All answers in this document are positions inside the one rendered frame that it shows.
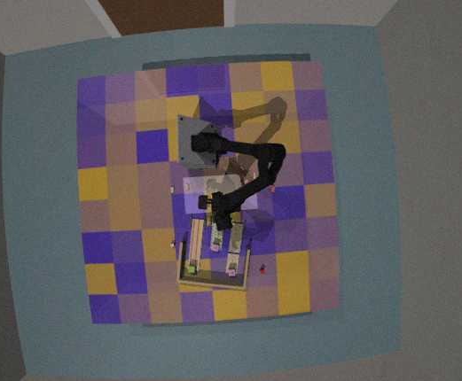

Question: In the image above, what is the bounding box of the beige strip with teal polka dots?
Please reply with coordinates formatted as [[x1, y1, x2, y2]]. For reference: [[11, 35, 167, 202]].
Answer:
[[210, 223, 223, 246]]

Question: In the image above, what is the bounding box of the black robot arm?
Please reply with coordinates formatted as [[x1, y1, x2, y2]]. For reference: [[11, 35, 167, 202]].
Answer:
[[191, 132, 286, 231]]

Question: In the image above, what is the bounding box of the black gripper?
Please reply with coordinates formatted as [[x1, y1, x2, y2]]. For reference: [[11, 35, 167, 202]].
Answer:
[[198, 195, 241, 212]]

